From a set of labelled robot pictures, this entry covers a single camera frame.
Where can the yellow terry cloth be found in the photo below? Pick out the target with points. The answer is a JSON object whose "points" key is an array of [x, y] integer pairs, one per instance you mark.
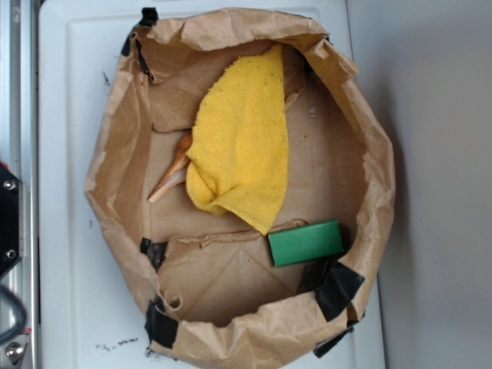
{"points": [[239, 151]]}

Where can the orange spiral sea shell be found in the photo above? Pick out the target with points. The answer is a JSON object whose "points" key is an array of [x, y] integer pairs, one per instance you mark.
{"points": [[176, 173]]}

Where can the green rectangular box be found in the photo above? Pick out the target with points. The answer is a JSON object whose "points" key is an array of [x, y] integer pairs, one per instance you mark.
{"points": [[305, 243]]}

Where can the brown paper bag bin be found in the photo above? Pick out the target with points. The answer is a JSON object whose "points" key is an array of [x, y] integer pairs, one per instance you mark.
{"points": [[208, 286]]}

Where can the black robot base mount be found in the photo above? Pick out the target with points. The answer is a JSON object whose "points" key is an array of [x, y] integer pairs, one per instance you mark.
{"points": [[11, 244]]}

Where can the aluminium frame rail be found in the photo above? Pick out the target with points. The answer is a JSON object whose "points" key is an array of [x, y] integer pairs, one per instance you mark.
{"points": [[19, 150]]}

